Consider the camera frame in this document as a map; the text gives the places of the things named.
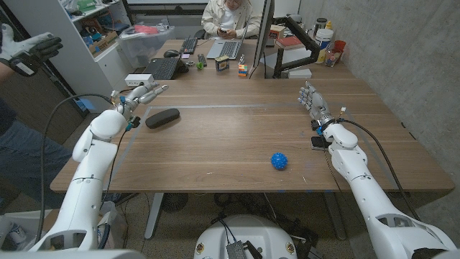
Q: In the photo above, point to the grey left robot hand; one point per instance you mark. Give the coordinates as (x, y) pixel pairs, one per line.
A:
(138, 96)

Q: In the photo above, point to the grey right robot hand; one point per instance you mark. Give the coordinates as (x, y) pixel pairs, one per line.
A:
(316, 104)

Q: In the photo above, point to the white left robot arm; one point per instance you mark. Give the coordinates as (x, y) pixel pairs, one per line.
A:
(86, 180)

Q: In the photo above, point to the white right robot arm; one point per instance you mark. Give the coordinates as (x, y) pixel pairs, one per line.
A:
(370, 201)

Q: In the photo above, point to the black glasses case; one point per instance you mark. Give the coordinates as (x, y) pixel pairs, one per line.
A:
(162, 118)

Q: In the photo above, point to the blue spiky ball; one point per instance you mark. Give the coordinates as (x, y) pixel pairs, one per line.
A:
(279, 160)

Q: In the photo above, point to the white power strip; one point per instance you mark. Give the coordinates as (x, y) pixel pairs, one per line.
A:
(136, 79)

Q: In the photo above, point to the flat white box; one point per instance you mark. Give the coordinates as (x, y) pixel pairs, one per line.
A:
(299, 73)

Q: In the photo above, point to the black keyboard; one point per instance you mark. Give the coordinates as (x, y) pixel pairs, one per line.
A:
(189, 45)
(163, 68)

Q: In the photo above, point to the clear jar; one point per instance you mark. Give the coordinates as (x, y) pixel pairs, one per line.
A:
(332, 58)

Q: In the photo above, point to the clear plastic storage bin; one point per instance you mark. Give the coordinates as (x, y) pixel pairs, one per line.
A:
(145, 46)

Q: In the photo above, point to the blue plastic piece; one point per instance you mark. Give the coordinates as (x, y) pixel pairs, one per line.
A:
(86, 104)

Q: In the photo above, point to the black computer mouse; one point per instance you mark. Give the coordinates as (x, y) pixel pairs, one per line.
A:
(171, 53)

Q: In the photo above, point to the red cup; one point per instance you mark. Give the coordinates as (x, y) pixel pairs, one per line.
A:
(339, 46)

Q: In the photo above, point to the cardboard box on shelf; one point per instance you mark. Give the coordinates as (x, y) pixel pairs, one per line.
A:
(103, 43)

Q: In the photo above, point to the white plastic tub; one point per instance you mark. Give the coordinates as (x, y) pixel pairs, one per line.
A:
(323, 39)

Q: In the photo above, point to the red book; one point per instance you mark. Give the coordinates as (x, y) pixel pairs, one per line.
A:
(289, 42)

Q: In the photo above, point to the small green object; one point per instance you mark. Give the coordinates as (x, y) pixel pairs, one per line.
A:
(200, 65)

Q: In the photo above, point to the small black remote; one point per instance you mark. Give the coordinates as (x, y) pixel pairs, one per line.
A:
(202, 59)

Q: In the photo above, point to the white shelf cabinet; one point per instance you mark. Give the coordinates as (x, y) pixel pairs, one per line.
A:
(72, 61)

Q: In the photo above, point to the black lidded bottle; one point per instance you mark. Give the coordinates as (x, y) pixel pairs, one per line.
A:
(320, 24)

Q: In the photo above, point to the yellow capped bottle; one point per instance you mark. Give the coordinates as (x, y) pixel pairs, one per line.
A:
(328, 25)

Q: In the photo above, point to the colourful puzzle cube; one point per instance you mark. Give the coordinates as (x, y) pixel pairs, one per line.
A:
(242, 70)

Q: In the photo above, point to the orange box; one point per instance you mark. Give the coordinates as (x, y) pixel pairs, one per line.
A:
(276, 31)

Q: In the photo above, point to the small grey figurine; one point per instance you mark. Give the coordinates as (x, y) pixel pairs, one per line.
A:
(242, 59)

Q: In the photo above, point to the small yellow black box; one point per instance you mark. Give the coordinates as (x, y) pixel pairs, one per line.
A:
(222, 63)

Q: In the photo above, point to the computer monitor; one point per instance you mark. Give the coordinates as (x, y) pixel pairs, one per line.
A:
(265, 28)

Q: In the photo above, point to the silver laptop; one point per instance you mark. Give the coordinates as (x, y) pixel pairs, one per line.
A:
(230, 48)

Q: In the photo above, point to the black floor fan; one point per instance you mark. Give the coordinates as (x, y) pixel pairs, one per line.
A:
(174, 202)

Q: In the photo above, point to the seated person in cream jacket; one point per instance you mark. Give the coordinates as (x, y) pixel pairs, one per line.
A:
(215, 14)

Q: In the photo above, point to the grey table leg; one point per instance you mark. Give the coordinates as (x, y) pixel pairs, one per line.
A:
(335, 216)
(154, 216)

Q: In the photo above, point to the standing person in jeans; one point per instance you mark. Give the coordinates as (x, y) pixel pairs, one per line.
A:
(25, 162)

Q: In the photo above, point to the white and black glove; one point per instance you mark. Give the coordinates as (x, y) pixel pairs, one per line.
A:
(16, 46)

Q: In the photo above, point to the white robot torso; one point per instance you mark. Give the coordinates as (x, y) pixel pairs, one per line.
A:
(258, 234)

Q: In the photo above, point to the grey finned module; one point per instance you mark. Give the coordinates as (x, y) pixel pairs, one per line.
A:
(236, 250)

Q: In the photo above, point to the white floor bin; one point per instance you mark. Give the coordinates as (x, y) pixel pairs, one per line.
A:
(18, 221)

